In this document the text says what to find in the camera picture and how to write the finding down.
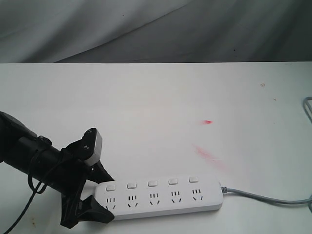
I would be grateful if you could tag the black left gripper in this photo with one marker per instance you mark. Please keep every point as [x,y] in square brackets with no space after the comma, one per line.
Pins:
[74,175]

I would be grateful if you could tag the white five-socket power strip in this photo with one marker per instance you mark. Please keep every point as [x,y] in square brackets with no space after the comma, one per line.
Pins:
[160,196]

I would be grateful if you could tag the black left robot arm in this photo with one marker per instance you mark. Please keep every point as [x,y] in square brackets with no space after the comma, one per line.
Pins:
[31,154]

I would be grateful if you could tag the grey backdrop cloth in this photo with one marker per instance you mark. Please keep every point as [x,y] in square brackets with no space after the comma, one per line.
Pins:
[155,31]

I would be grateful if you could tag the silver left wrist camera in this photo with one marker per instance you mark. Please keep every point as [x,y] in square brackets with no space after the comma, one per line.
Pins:
[91,147]

